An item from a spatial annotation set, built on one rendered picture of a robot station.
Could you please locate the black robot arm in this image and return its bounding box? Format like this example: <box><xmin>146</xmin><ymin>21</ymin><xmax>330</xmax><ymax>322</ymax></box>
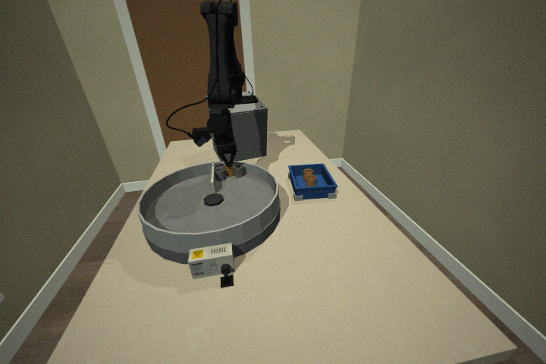
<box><xmin>192</xmin><ymin>1</ymin><xmax>258</xmax><ymax>147</ymax></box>

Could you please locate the bronze bushing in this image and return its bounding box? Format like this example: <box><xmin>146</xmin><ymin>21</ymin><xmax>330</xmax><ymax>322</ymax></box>
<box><xmin>306</xmin><ymin>174</ymin><xmax>316</xmax><ymax>187</ymax></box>
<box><xmin>224</xmin><ymin>164</ymin><xmax>234</xmax><ymax>177</ymax></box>
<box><xmin>303</xmin><ymin>169</ymin><xmax>313</xmax><ymax>180</ymax></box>

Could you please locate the blue open-top crate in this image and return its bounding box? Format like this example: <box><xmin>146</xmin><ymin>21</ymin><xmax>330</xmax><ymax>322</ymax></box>
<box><xmin>288</xmin><ymin>163</ymin><xmax>337</xmax><ymax>199</ymax></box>

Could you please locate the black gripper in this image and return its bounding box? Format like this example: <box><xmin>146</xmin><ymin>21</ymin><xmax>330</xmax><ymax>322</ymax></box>
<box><xmin>216</xmin><ymin>126</ymin><xmax>237</xmax><ymax>168</ymax></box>

